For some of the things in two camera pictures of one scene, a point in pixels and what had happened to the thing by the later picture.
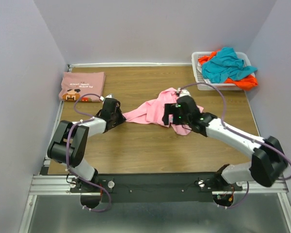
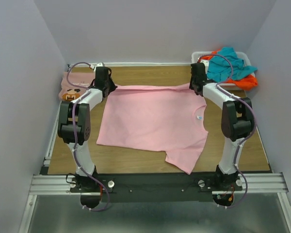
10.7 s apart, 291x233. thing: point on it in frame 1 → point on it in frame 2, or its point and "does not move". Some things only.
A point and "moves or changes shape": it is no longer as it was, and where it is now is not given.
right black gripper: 169,109 → 190,83
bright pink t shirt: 152,113 moves or changes shape
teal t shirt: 225,66 does not move
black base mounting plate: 188,187 does not move
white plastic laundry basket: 199,78 does not move
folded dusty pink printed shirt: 74,84 does not move
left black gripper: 122,118 → 113,87
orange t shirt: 247,83 does not move
